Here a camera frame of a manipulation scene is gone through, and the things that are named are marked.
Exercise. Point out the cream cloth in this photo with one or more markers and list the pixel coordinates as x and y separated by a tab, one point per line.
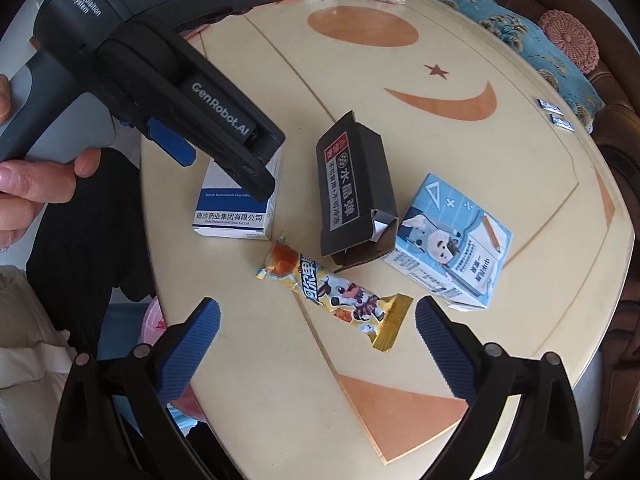
30	350

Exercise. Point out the black cardboard box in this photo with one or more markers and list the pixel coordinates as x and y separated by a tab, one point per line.
350	185

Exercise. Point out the blue floral cushion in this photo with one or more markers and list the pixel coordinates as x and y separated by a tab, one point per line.
510	30

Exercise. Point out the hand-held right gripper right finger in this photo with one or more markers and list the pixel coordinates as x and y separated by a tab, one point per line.
445	350

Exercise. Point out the blue white milk carton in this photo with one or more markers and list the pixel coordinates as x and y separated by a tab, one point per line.
450	240

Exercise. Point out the person's dark trouser leg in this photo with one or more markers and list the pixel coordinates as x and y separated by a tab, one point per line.
90	240

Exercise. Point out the pink round cushion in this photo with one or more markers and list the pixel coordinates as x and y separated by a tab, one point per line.
570	40

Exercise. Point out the yellow snack wrapper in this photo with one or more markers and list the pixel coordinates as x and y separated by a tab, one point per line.
330	295

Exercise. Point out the white medicine box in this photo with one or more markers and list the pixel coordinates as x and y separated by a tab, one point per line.
235	220

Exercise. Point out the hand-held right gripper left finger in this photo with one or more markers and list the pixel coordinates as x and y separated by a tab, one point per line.
190	350

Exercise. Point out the person's left hand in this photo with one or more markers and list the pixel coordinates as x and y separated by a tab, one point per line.
35	180

